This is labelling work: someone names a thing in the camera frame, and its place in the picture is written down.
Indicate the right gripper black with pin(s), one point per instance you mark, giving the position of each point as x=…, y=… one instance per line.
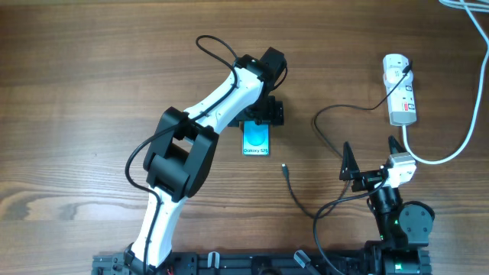
x=350, y=168

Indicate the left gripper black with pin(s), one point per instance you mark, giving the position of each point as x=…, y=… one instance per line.
x=273, y=113

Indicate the turquoise Galaxy S25 smartphone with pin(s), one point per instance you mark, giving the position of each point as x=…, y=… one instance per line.
x=255, y=141

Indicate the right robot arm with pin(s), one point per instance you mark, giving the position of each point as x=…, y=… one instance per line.
x=404, y=227

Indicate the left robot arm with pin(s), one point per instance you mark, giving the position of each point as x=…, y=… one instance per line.
x=181, y=151

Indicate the white round charger adapter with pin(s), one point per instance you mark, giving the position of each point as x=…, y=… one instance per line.
x=397, y=75

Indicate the white power strip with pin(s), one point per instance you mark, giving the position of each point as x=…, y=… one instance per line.
x=400, y=101

